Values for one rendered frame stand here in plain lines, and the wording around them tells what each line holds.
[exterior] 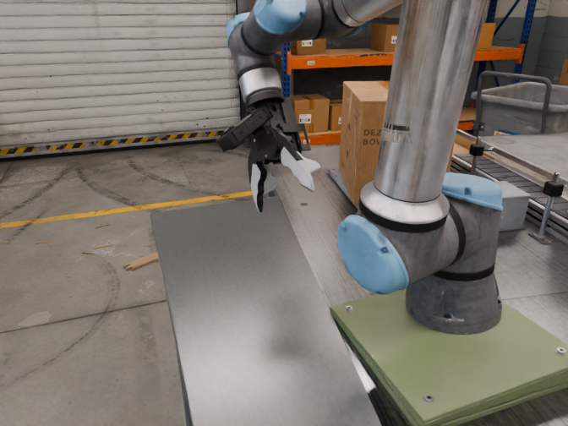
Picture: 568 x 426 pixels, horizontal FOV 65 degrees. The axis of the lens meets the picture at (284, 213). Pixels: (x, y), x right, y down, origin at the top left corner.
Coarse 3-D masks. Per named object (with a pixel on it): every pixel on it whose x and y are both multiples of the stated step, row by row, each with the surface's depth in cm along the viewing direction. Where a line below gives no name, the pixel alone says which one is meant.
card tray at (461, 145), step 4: (456, 136) 175; (460, 136) 173; (456, 140) 176; (460, 140) 173; (464, 140) 170; (468, 140) 168; (456, 144) 175; (460, 144) 173; (464, 144) 171; (468, 144) 168; (456, 148) 170; (460, 148) 170; (464, 148) 170; (468, 148) 168; (456, 152) 165; (460, 152) 165; (464, 152) 165; (468, 152) 165; (488, 156) 157
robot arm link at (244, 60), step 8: (240, 16) 81; (232, 24) 81; (240, 24) 81; (232, 32) 82; (240, 32) 79; (232, 40) 82; (240, 40) 79; (232, 48) 82; (240, 48) 80; (248, 48) 88; (232, 56) 83; (240, 56) 81; (248, 56) 80; (256, 56) 80; (264, 56) 80; (272, 56) 82; (240, 64) 81; (248, 64) 80; (256, 64) 80; (264, 64) 80; (272, 64) 82; (240, 72) 82
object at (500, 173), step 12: (456, 156) 146; (468, 156) 145; (480, 156) 145; (480, 168) 135; (492, 168) 135; (504, 168) 135; (504, 180) 125; (516, 180) 125; (528, 180) 126; (528, 192) 118; (540, 192) 118; (540, 204) 111; (552, 204) 110; (564, 204) 110; (564, 216) 104
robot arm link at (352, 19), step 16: (320, 0) 76; (336, 0) 74; (352, 0) 71; (368, 0) 69; (384, 0) 68; (400, 0) 67; (336, 16) 76; (352, 16) 74; (368, 16) 73; (320, 32) 78; (336, 32) 80; (352, 32) 82
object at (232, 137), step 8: (256, 112) 79; (264, 112) 80; (248, 120) 77; (256, 120) 78; (264, 120) 80; (232, 128) 75; (240, 128) 75; (248, 128) 77; (256, 128) 78; (224, 136) 75; (232, 136) 74; (240, 136) 75; (224, 144) 76; (232, 144) 75; (240, 144) 76
